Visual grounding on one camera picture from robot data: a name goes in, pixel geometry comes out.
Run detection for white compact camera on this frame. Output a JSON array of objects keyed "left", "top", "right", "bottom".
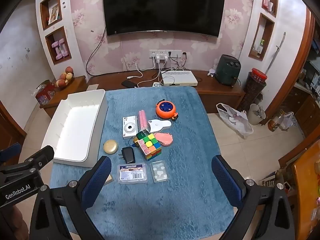
[{"left": 122, "top": 116, "right": 138, "bottom": 147}]

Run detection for orange round reel blue centre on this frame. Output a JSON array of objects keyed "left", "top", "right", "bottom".
[{"left": 156, "top": 100, "right": 179, "bottom": 122}]

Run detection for round gold tin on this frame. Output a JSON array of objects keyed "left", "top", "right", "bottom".
[{"left": 103, "top": 140, "right": 118, "bottom": 155}]

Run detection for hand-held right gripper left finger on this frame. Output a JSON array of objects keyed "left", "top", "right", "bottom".
[{"left": 30, "top": 156, "right": 112, "bottom": 240}]

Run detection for black television cable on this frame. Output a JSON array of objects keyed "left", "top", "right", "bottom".
[{"left": 86, "top": 26, "right": 107, "bottom": 76}]

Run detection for white charging cables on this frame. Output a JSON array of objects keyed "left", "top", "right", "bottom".
[{"left": 127, "top": 61, "right": 187, "bottom": 87}]

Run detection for white set-top box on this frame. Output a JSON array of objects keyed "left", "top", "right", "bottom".
[{"left": 161, "top": 70, "right": 198, "bottom": 87}]

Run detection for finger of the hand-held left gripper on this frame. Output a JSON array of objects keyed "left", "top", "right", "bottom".
[
  {"left": 24, "top": 146, "right": 55, "bottom": 167},
  {"left": 0, "top": 143, "right": 22, "bottom": 165}
]

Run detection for black curved television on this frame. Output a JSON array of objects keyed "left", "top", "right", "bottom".
[{"left": 102, "top": 0, "right": 227, "bottom": 38}]

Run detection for printed cardboard box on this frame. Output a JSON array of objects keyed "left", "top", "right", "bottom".
[{"left": 259, "top": 172, "right": 278, "bottom": 187}]

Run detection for red tissue box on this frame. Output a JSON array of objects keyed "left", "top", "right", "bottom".
[{"left": 35, "top": 80, "right": 56, "bottom": 105}]

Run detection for white wall niche shelf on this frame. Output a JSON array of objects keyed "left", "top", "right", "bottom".
[
  {"left": 248, "top": 0, "right": 279, "bottom": 61},
  {"left": 35, "top": 0, "right": 87, "bottom": 67}
]

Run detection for white waste bin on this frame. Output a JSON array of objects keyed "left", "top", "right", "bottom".
[{"left": 247, "top": 104, "right": 267, "bottom": 126}]

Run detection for pink ribbed stick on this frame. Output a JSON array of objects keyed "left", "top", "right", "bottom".
[{"left": 139, "top": 109, "right": 150, "bottom": 131}]

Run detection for clear box with blue label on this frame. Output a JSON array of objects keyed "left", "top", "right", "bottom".
[{"left": 117, "top": 163, "right": 148, "bottom": 184}]

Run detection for small bottles in niche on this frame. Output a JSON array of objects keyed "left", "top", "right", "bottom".
[{"left": 252, "top": 39, "right": 264, "bottom": 55}]

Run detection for tall dark jar red lid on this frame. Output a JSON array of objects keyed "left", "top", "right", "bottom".
[{"left": 240, "top": 68, "right": 267, "bottom": 113}]

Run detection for colourful puzzle cube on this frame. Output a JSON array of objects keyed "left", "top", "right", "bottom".
[{"left": 137, "top": 133, "right": 162, "bottom": 161}]

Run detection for clear plastic bag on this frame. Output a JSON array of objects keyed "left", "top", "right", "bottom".
[{"left": 281, "top": 111, "right": 295, "bottom": 130}]

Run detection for white floral plastic bag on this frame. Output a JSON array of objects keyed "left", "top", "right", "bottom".
[{"left": 216, "top": 103, "right": 254, "bottom": 139}]

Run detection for dark green air fryer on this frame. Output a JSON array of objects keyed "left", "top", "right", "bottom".
[{"left": 215, "top": 54, "right": 242, "bottom": 85}]

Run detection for cooking oil bottle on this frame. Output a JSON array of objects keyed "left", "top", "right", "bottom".
[{"left": 268, "top": 111, "right": 285, "bottom": 132}]

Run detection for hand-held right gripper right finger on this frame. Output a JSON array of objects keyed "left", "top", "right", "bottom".
[{"left": 211, "top": 155, "right": 297, "bottom": 240}]

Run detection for green bottle gold cap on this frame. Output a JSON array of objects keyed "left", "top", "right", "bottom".
[{"left": 132, "top": 130, "right": 148, "bottom": 147}]

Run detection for black charger plug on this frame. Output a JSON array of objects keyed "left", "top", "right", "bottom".
[{"left": 119, "top": 147, "right": 136, "bottom": 164}]

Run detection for framed picture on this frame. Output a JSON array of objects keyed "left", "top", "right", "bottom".
[{"left": 48, "top": 5, "right": 60, "bottom": 25}]

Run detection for blue plush table cloth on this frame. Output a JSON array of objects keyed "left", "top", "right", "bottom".
[{"left": 49, "top": 86, "right": 235, "bottom": 240}]

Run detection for white flat plastic gadget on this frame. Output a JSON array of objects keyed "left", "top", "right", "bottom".
[{"left": 147, "top": 119, "right": 172, "bottom": 132}]

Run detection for wooden television cabinet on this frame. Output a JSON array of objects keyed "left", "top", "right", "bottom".
[{"left": 40, "top": 70, "right": 247, "bottom": 118}]

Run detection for pink oval compact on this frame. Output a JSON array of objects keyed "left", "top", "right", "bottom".
[{"left": 154, "top": 132, "right": 173, "bottom": 147}]

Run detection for wooden side table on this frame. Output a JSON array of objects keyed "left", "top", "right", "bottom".
[{"left": 292, "top": 142, "right": 320, "bottom": 240}]

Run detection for white plastic storage box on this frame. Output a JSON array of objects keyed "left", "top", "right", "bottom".
[{"left": 41, "top": 89, "right": 108, "bottom": 168}]

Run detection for pile of peaches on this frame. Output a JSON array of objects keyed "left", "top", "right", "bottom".
[{"left": 55, "top": 66, "right": 75, "bottom": 89}]

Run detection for pink dumbbell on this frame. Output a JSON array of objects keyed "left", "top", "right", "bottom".
[
  {"left": 60, "top": 40, "right": 70, "bottom": 57},
  {"left": 51, "top": 41, "right": 62, "bottom": 59}
]

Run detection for white wall socket strip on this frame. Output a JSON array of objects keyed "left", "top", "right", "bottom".
[{"left": 149, "top": 50, "right": 188, "bottom": 59}]

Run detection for long sheathed sword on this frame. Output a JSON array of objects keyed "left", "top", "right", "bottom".
[{"left": 265, "top": 32, "right": 286, "bottom": 74}]

